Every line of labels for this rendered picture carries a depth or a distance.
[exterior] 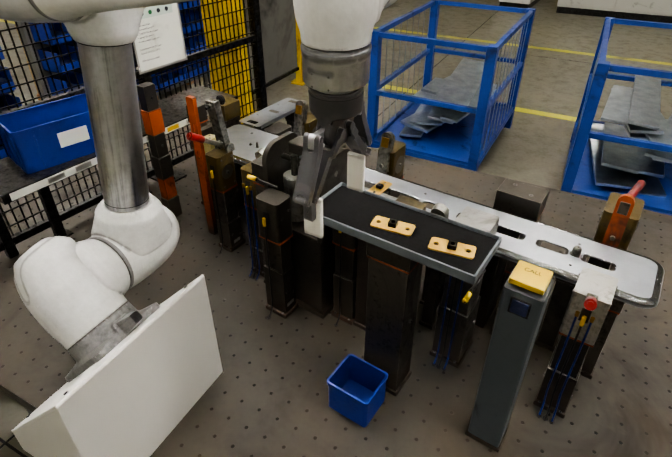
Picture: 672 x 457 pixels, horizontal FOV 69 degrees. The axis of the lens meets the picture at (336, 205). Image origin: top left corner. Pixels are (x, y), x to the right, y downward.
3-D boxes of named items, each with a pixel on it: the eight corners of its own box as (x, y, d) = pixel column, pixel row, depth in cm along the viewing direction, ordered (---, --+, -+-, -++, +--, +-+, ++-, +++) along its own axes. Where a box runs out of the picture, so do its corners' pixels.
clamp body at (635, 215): (605, 300, 146) (648, 195, 126) (596, 329, 136) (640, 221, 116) (575, 288, 150) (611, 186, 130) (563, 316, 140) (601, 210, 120)
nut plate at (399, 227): (416, 226, 97) (416, 221, 97) (410, 237, 94) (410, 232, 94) (376, 216, 100) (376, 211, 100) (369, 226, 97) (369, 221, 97)
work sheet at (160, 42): (187, 59, 195) (173, -26, 178) (139, 74, 179) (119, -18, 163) (184, 58, 196) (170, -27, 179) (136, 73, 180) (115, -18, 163)
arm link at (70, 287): (55, 360, 107) (-17, 284, 105) (117, 309, 122) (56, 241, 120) (82, 337, 98) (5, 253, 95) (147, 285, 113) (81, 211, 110)
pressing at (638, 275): (666, 259, 116) (669, 254, 115) (655, 317, 100) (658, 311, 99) (238, 123, 181) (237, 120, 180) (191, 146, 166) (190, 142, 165)
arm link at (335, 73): (286, 45, 61) (289, 90, 65) (351, 58, 58) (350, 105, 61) (323, 26, 68) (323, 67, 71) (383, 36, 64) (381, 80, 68)
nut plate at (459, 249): (476, 247, 92) (477, 242, 91) (473, 260, 89) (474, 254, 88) (432, 237, 94) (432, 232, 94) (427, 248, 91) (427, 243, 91)
